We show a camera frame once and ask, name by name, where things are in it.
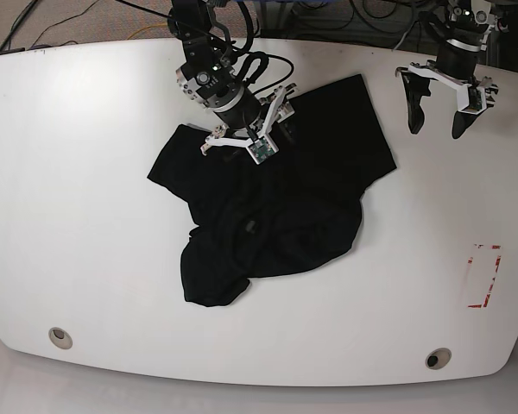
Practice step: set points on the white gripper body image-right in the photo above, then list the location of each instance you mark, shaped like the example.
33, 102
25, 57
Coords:
456, 78

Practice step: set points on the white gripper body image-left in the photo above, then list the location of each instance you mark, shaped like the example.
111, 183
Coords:
249, 118

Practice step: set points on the black t-shirt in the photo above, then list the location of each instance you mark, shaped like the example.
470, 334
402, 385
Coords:
291, 214

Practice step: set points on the red tape rectangle marking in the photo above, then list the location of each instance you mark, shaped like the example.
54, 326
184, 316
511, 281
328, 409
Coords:
482, 270

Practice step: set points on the wrist camera board image-right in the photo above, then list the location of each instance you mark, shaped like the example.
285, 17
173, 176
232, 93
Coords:
475, 99

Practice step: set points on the wrist camera board image-left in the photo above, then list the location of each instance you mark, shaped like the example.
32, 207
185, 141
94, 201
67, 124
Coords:
262, 149

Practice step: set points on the right table cable grommet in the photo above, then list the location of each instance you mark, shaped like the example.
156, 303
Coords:
438, 358

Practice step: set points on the table cable grommet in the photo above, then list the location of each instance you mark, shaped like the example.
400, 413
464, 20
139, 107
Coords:
60, 338
438, 358

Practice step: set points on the left table cable grommet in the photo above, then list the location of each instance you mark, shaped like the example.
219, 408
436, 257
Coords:
60, 338

